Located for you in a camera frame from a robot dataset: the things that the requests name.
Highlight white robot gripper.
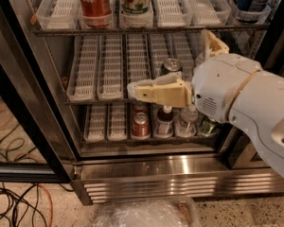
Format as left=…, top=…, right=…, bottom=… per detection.
left=127, top=29, right=262, bottom=123

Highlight red coke can top shelf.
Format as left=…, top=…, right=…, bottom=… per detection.
left=80, top=0, right=112, bottom=28

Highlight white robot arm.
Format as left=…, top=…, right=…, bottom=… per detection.
left=127, top=29, right=284, bottom=178

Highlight clear water bottle middle shelf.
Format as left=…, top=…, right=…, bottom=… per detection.
left=194, top=53, right=204, bottom=67

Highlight green can middle shelf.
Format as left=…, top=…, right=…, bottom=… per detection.
left=160, top=58, right=183, bottom=76

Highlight green can shelf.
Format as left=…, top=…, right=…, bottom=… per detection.
left=198, top=116, right=219, bottom=137
left=160, top=58, right=183, bottom=76

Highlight small water bottle bottom shelf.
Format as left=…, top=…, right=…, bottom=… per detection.
left=175, top=105, right=198, bottom=138

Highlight green can bottom shelf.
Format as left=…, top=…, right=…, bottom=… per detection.
left=198, top=116, right=219, bottom=137

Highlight red can bottom shelf rear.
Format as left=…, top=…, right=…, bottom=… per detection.
left=133, top=102, right=148, bottom=114

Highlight red can bottom shelf front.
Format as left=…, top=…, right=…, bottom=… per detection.
left=132, top=113, right=151, bottom=139

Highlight white green soda can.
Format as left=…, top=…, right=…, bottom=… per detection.
left=120, top=0, right=151, bottom=28

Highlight stainless steel fridge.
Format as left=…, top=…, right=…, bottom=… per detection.
left=9, top=0, right=284, bottom=204

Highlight open glass fridge door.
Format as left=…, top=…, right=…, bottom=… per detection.
left=0, top=0, right=73, bottom=183

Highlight dark drink bottle white cap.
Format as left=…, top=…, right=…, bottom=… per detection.
left=154, top=106, right=173, bottom=138

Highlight clear plastic bin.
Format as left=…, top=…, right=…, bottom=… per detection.
left=92, top=197, right=202, bottom=227

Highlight top wire shelf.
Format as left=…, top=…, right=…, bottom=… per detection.
left=32, top=24, right=269, bottom=37

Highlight wire shelf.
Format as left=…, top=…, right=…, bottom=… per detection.
left=63, top=96, right=140, bottom=106
left=80, top=134, right=220, bottom=145
left=32, top=24, right=269, bottom=37

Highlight middle wire shelf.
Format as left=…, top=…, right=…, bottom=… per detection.
left=63, top=96, right=140, bottom=106

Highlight bottom wire shelf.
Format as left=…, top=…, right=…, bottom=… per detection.
left=80, top=134, right=220, bottom=145

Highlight orange floor cable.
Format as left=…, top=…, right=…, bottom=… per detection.
left=0, top=108, right=55, bottom=227

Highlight black floor cables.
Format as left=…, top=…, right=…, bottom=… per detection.
left=0, top=123, right=74, bottom=227

